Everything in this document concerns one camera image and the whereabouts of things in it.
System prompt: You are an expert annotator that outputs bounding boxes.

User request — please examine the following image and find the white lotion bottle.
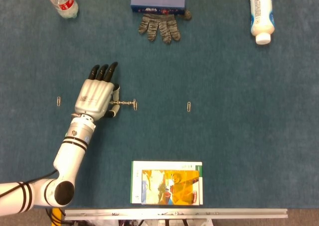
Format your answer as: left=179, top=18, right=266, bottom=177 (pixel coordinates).
left=248, top=0, right=276, bottom=46

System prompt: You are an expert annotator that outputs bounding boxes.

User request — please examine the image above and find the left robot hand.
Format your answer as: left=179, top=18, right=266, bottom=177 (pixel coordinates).
left=74, top=61, right=121, bottom=120

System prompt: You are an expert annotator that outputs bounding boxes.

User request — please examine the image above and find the aluminium profile rail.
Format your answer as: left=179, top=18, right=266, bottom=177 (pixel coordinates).
left=64, top=208, right=289, bottom=221

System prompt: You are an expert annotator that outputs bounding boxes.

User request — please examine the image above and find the metal bolt tool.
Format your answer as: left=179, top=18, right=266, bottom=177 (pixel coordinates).
left=110, top=100, right=135, bottom=107

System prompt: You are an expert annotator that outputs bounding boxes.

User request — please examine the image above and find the yellow post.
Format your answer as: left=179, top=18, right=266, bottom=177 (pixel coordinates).
left=51, top=208, right=63, bottom=226

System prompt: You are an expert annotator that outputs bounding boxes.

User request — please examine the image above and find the blue rectangular box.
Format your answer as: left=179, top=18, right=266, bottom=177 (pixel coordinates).
left=130, top=0, right=186, bottom=15

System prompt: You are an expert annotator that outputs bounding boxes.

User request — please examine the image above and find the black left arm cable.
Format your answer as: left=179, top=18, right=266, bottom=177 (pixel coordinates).
left=0, top=169, right=58, bottom=199

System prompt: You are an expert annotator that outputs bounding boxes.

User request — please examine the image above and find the yellow cover book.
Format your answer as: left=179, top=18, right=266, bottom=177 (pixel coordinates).
left=141, top=169, right=201, bottom=206

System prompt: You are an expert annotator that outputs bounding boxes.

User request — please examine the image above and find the grey knit work glove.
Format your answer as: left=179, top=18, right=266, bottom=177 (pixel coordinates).
left=138, top=0, right=192, bottom=45

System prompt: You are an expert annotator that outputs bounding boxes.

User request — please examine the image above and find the white green book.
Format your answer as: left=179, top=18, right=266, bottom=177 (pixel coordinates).
left=130, top=160, right=204, bottom=206

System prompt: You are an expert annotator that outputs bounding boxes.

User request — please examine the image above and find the clear bottle red label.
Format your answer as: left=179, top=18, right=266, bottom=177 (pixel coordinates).
left=48, top=0, right=79, bottom=19

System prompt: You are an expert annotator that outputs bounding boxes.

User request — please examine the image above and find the black cable bundle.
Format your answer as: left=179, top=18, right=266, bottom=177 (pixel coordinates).
left=45, top=208, right=66, bottom=226

